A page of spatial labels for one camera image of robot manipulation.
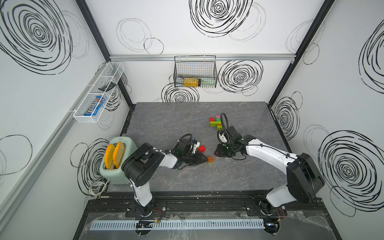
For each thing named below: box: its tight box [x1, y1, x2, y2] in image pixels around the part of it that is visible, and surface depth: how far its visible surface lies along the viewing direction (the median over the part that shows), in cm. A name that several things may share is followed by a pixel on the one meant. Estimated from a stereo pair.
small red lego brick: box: [197, 145, 206, 153], surface depth 96 cm
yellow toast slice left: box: [104, 144, 116, 169], surface depth 71 cm
